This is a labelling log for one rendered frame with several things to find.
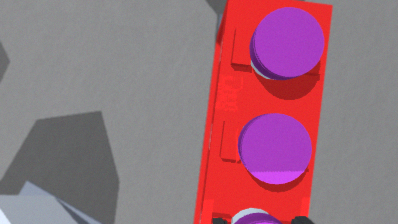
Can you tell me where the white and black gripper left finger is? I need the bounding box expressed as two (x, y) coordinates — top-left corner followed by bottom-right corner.
(212, 218), (228, 224)

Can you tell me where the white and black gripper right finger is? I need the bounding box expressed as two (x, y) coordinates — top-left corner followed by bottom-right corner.
(291, 216), (314, 224)

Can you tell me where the white push-button control box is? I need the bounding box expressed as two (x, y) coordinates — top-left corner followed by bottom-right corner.
(0, 180), (104, 224)

